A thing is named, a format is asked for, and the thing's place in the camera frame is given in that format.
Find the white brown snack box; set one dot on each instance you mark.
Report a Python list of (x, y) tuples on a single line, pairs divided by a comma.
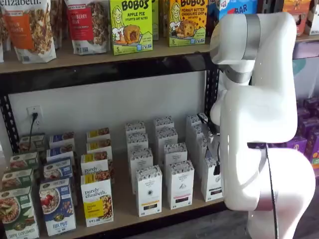
[(314, 17)]

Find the clear granola bag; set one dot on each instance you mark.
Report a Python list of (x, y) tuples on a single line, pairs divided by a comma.
[(57, 22)]

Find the purple box yellow label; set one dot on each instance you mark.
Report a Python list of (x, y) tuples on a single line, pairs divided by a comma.
[(303, 113), (309, 127), (311, 103), (297, 145), (313, 144)]

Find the black metal rack frame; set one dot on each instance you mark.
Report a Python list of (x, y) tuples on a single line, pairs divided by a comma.
[(99, 74)]

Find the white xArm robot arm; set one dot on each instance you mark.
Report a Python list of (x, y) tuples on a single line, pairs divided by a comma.
[(261, 112)]

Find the wooden shelf board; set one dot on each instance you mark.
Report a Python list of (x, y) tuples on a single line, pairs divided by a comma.
[(74, 58), (307, 37), (122, 189)]

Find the orange snack box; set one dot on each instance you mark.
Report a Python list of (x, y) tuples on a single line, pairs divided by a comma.
[(302, 7)]

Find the white box pink strip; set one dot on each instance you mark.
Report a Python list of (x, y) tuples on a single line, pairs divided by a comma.
[(166, 137), (163, 122), (175, 152), (180, 184)]

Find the white box dark green strip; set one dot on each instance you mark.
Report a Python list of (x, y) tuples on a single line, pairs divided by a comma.
[(210, 184), (193, 119), (197, 130)]

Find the blue Flax Plus oatmeal box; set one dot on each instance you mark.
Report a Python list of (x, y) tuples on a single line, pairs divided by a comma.
[(61, 139), (57, 209), (59, 152), (57, 169)]

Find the green apple cinnamon oatmeal box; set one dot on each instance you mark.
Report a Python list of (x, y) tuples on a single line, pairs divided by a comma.
[(17, 214), (16, 179), (33, 143), (23, 161)]

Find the green Bobo's apple pie box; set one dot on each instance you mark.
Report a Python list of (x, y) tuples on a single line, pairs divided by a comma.
[(155, 20), (130, 27)]

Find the blue Z Bar box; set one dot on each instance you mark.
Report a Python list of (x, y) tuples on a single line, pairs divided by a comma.
[(239, 8)]

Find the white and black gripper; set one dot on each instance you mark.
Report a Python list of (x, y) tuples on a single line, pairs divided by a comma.
[(211, 139)]

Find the red label granola bag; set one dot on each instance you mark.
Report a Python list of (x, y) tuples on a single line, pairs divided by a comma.
[(87, 27)]

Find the white wall outlet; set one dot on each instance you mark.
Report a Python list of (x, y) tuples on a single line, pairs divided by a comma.
[(38, 124)]

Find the yellow Bobo's peanut butter box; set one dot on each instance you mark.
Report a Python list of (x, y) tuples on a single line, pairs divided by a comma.
[(166, 17), (188, 22)]

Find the yellow white Purely Elizabeth box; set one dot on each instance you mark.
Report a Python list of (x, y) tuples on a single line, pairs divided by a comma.
[(97, 133), (96, 199), (98, 147), (93, 165)]

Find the orange label granola bag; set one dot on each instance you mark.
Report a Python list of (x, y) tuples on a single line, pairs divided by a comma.
[(27, 27)]

